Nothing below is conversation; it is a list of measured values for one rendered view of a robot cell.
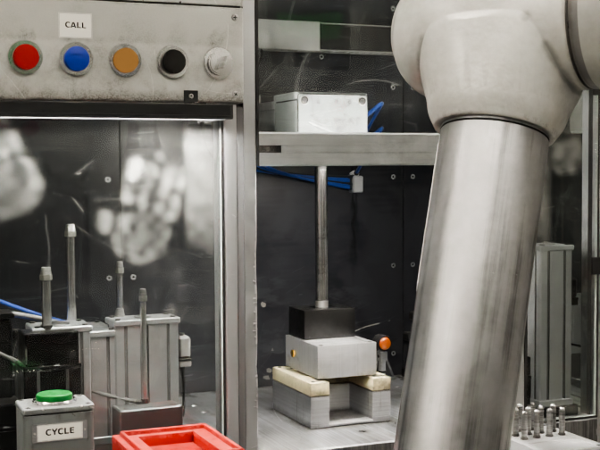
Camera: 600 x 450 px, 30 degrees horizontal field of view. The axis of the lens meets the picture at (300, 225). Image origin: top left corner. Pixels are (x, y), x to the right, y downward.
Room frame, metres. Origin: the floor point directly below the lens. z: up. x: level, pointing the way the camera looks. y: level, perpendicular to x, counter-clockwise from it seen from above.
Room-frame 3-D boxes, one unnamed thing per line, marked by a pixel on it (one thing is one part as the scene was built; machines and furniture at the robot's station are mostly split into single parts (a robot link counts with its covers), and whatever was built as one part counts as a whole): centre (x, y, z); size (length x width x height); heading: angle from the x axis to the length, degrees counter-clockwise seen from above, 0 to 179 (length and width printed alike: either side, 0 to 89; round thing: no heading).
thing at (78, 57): (1.35, 0.27, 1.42); 0.03 x 0.02 x 0.03; 113
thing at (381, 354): (1.77, -0.13, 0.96); 0.03 x 0.03 x 0.12; 23
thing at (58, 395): (1.25, 0.28, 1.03); 0.04 x 0.04 x 0.02
